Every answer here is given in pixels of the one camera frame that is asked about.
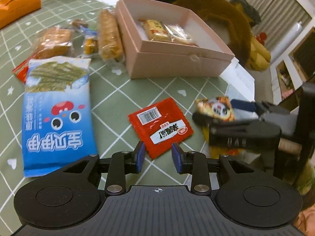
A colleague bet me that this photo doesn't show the yellow panda snack packet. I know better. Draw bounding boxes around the yellow panda snack packet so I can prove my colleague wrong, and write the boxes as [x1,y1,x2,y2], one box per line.
[195,96,244,159]

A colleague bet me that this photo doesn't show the small red snack packet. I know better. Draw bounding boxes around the small red snack packet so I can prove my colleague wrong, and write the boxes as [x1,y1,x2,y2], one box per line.
[128,98,194,159]

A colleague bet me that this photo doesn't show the blue seaweed snack packet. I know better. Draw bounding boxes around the blue seaweed snack packet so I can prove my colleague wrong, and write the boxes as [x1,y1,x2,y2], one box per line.
[21,56,98,177]

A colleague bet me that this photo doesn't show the yellow rice cracker packet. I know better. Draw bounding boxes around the yellow rice cracker packet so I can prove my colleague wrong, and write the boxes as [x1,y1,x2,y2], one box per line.
[138,19,171,42]

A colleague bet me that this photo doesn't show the clear egg roll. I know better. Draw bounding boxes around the clear egg roll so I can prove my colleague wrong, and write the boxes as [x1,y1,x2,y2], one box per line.
[98,9,124,62]

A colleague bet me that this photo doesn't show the long red snack packet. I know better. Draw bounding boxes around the long red snack packet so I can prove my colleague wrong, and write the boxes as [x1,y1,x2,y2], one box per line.
[12,58,30,84]

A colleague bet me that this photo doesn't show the clear waffle cookie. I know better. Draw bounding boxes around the clear waffle cookie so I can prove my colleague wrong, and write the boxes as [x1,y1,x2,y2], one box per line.
[32,26,74,59]

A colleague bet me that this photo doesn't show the small clear candy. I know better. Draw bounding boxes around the small clear candy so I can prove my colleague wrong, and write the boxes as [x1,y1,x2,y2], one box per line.
[70,19,98,37]

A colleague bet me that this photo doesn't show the round rice cracker packet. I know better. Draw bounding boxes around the round rice cracker packet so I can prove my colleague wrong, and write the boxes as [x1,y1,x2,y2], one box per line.
[164,24,197,46]

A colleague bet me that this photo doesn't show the white paper sheets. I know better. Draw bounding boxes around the white paper sheets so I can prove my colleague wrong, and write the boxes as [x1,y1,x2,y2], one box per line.
[220,58,255,101]

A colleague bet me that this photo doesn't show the green checkered table mat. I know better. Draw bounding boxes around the green checkered table mat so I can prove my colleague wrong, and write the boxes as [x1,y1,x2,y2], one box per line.
[1,0,228,235]

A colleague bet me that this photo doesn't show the pink cardboard box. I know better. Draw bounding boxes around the pink cardboard box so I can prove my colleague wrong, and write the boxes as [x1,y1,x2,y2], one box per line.
[115,0,235,79]

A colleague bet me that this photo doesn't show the small orange wrapped snack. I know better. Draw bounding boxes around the small orange wrapped snack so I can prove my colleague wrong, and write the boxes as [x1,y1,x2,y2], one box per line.
[83,36,98,55]

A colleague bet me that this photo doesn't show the orange tissue box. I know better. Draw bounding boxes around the orange tissue box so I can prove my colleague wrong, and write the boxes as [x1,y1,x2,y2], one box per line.
[0,0,41,29]

